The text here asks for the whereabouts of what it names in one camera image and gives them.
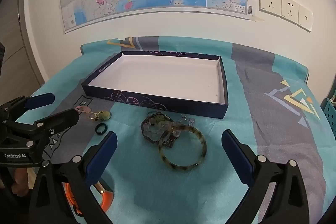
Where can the teal plastic basket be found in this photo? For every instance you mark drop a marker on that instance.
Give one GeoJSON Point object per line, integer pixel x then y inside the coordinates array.
{"type": "Point", "coordinates": [329, 116]}

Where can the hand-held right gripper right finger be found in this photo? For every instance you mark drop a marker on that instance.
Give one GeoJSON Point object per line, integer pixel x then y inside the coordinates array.
{"type": "Point", "coordinates": [235, 155]}

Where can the white wall outlet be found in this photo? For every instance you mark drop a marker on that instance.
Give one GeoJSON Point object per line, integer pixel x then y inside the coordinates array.
{"type": "Point", "coordinates": [290, 8]}
{"type": "Point", "coordinates": [270, 0]}
{"type": "Point", "coordinates": [305, 18]}

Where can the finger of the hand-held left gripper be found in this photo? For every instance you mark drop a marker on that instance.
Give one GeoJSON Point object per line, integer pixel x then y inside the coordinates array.
{"type": "Point", "coordinates": [63, 119]}
{"type": "Point", "coordinates": [42, 100]}

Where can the dark blue shallow box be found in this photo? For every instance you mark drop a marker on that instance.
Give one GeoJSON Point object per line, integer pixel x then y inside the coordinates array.
{"type": "Point", "coordinates": [157, 77]}

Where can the tortoiseshell bangle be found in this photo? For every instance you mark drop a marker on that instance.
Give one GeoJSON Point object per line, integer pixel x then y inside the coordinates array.
{"type": "Point", "coordinates": [202, 145]}

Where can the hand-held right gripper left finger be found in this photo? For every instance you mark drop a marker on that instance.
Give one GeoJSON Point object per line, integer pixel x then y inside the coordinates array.
{"type": "Point", "coordinates": [103, 158]}

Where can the person's left hand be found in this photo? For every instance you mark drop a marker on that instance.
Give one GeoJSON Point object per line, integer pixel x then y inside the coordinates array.
{"type": "Point", "coordinates": [21, 183]}

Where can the grey cabinet door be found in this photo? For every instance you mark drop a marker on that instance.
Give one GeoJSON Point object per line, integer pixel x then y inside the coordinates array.
{"type": "Point", "coordinates": [18, 43]}

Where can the teal and grey blanket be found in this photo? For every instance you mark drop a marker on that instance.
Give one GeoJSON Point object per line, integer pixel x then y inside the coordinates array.
{"type": "Point", "coordinates": [147, 187]}

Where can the orange wristwatch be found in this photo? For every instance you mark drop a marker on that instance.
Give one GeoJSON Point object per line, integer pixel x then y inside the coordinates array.
{"type": "Point", "coordinates": [108, 200]}

